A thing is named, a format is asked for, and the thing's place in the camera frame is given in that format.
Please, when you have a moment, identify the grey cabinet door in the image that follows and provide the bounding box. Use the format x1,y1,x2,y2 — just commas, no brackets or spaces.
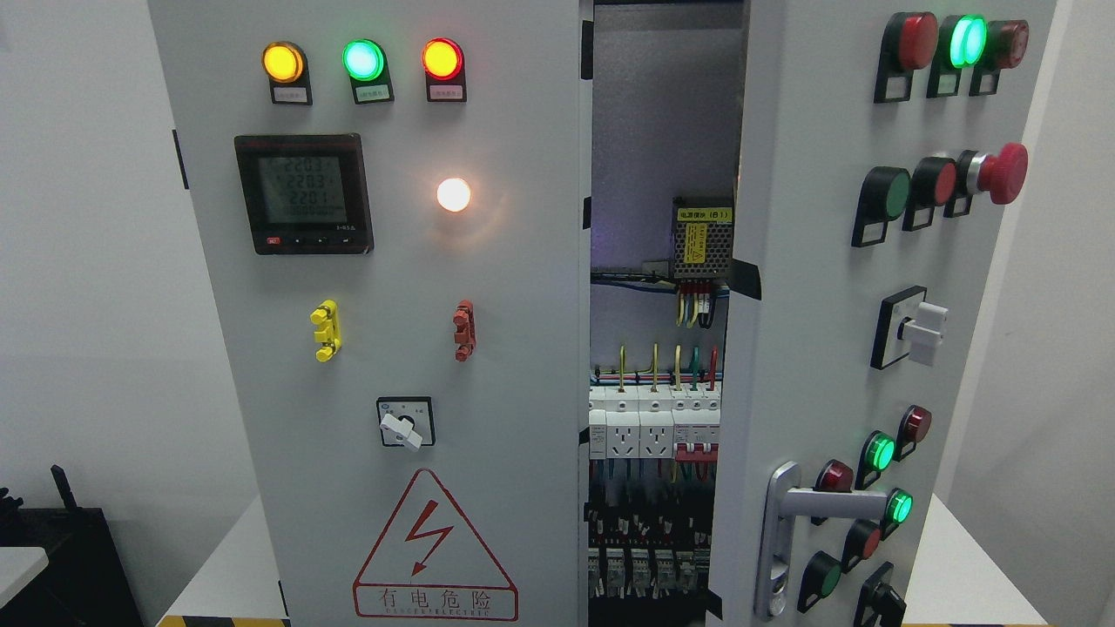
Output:
151,1,591,626
708,1,1057,626

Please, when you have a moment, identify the white right door selector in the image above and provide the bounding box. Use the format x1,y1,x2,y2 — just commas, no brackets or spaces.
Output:
869,284,949,370

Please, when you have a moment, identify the red terminal block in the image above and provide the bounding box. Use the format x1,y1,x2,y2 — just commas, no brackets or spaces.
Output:
450,300,476,361

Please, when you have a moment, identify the white glowing indicator lamp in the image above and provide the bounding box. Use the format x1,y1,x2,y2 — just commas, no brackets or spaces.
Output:
436,176,471,212

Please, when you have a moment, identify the white socket breaker row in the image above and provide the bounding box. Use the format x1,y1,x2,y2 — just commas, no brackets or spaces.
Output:
588,382,721,463

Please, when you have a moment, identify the perforated metal power supply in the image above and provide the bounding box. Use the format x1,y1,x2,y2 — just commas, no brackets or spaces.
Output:
672,196,735,281

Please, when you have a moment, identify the yellow terminal block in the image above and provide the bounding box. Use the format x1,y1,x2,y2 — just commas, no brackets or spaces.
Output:
309,299,342,361

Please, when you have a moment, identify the lower relay terminal row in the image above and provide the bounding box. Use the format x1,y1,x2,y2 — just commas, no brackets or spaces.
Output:
583,496,712,602

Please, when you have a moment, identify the red indicator lamp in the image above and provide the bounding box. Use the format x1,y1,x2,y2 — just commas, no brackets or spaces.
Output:
421,38,463,81

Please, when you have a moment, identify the black digital power meter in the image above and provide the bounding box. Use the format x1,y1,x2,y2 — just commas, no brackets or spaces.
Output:
234,132,374,255

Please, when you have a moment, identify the green indicator lamp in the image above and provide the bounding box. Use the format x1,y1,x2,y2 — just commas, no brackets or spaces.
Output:
342,38,387,83

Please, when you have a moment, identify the yellow indicator lamp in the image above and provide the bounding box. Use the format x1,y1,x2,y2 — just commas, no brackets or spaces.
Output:
261,41,307,84

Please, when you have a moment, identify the red mushroom emergency button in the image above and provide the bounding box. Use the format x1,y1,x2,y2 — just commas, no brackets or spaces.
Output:
956,142,1029,206

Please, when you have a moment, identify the black box at left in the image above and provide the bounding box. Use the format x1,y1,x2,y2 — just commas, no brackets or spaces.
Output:
1,465,142,626

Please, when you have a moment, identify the white rotary selector switch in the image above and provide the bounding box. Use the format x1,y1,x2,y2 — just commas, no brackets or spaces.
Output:
375,395,436,451

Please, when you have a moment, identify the silver door handle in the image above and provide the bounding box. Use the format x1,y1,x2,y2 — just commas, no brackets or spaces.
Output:
753,462,891,621

